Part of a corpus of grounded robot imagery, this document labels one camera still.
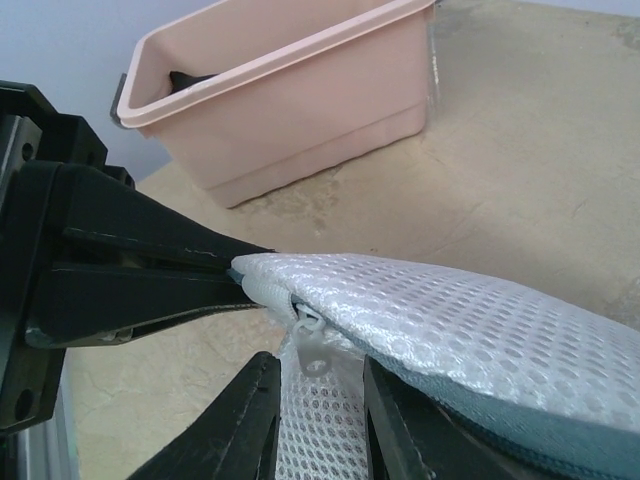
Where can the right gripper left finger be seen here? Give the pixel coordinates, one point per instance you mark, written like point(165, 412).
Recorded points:
point(236, 437)

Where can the black bra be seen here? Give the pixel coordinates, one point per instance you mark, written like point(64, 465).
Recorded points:
point(181, 81)

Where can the pink plastic bin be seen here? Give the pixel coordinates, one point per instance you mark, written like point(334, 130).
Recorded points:
point(300, 87)

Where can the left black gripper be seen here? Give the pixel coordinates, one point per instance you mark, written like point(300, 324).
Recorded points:
point(89, 305)

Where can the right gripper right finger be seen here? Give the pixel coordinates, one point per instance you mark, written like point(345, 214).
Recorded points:
point(409, 436)

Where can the white mesh laundry bag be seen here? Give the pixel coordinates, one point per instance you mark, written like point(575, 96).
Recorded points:
point(554, 381)

